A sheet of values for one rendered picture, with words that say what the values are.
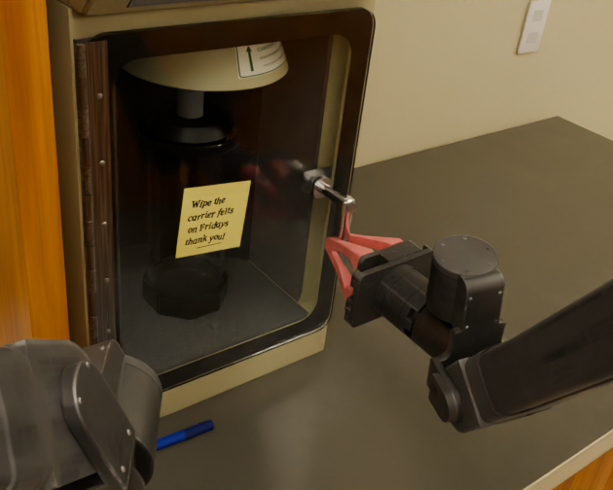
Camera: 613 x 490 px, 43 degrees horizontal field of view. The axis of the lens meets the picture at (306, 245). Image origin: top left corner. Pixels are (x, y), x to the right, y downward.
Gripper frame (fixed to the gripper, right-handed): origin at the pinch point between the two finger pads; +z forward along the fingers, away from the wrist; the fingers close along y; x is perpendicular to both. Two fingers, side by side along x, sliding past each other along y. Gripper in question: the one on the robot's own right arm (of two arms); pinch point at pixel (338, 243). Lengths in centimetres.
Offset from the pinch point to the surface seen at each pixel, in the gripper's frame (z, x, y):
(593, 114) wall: 48, 28, -130
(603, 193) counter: 14, 22, -83
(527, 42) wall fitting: 48, 5, -93
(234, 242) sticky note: 4.0, -1.1, 10.8
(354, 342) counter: 3.7, 21.2, -9.7
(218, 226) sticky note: 4.1, -3.6, 12.9
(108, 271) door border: 4.0, -2.0, 24.7
